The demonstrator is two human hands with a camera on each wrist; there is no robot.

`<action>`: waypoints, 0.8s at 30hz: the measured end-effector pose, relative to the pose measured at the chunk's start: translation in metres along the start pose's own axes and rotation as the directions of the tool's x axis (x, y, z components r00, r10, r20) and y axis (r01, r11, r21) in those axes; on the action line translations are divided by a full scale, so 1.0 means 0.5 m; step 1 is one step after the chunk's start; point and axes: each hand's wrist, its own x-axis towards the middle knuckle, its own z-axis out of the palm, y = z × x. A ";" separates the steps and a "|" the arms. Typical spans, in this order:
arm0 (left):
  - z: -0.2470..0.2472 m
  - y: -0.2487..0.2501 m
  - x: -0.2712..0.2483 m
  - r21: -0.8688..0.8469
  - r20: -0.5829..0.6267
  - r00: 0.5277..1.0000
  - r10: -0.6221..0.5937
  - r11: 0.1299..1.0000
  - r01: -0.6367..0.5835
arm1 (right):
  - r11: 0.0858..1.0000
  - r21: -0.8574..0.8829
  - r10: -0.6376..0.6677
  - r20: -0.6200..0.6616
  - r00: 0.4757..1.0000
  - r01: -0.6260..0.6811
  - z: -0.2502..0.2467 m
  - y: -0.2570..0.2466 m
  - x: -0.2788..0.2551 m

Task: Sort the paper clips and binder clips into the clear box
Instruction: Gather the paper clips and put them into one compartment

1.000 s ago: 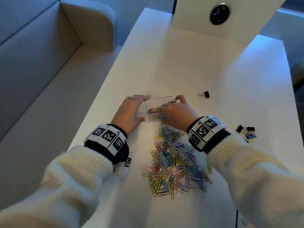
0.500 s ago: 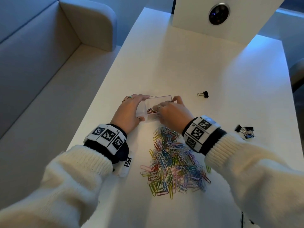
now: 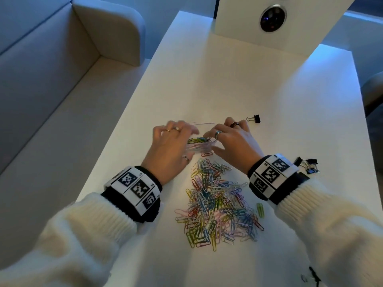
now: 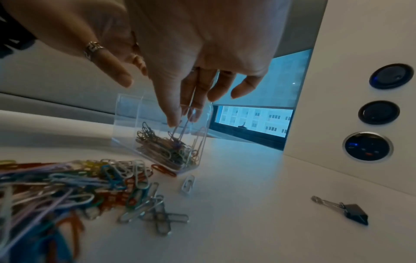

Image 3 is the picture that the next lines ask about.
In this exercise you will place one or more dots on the person's right hand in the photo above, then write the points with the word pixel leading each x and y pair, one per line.
pixel 239 146

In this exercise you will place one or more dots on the person's left hand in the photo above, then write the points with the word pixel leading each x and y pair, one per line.
pixel 167 152

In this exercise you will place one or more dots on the transparent box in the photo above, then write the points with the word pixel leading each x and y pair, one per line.
pixel 191 150

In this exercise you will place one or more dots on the pile of coloured paper clips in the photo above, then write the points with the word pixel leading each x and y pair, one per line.
pixel 209 206
pixel 198 141

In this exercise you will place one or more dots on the single black binder clip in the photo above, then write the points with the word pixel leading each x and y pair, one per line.
pixel 257 118

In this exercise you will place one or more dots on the person's left forearm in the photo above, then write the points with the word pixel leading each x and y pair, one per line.
pixel 65 245

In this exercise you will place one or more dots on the right marker wristband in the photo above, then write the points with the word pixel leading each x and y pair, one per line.
pixel 272 176

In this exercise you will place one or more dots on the marker wristband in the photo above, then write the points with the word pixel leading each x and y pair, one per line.
pixel 134 188
pixel 272 176

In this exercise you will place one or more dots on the left marker wristband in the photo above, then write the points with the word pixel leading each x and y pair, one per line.
pixel 134 188

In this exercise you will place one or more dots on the white socket panel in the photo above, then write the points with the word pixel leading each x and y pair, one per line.
pixel 239 20

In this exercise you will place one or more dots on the silver-rimmed round socket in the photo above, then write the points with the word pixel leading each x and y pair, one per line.
pixel 273 18

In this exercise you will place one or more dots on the long beige sofa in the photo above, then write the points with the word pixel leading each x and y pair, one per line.
pixel 45 86

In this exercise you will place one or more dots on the window with roller blind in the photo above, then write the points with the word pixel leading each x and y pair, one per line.
pixel 368 4

